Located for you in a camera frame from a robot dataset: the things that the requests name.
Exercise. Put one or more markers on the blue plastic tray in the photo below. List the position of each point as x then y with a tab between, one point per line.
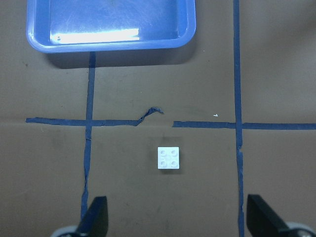
68	26

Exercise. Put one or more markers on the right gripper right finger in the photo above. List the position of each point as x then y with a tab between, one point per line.
261	219

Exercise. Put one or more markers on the white block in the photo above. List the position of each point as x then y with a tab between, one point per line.
168	158

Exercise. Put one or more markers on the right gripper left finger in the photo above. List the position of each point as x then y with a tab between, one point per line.
95	220

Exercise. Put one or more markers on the brown paper table cover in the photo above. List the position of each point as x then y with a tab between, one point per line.
41	165

